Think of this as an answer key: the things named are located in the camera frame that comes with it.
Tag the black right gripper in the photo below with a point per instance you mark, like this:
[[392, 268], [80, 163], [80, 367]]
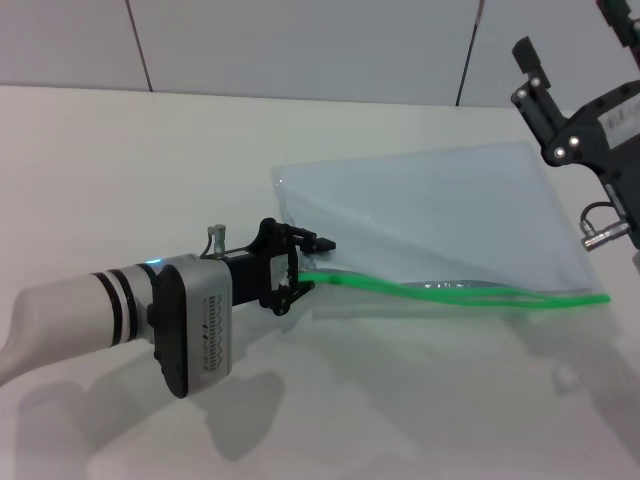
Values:
[[600, 130]]

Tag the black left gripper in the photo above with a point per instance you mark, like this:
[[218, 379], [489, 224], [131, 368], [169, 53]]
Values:
[[250, 275]]

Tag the clear green-zipper document bag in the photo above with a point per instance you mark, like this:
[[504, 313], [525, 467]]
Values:
[[425, 215]]

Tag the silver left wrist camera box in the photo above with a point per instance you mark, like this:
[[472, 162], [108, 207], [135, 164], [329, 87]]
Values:
[[200, 325]]

